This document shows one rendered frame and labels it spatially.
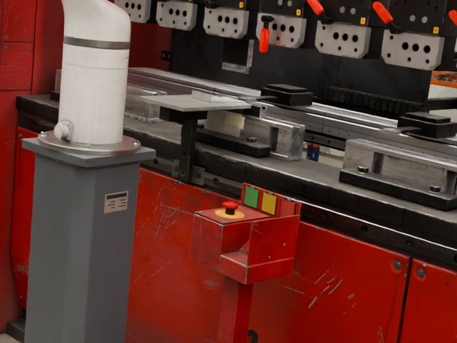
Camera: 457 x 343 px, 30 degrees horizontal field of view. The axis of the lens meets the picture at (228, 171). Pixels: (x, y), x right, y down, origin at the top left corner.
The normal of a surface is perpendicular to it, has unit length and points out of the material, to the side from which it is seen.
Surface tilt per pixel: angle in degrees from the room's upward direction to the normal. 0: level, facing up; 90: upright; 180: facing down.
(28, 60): 90
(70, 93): 90
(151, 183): 90
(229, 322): 90
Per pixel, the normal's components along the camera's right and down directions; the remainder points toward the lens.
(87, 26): -0.14, 0.18
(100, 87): 0.32, 0.24
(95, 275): 0.77, 0.22
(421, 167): -0.68, 0.09
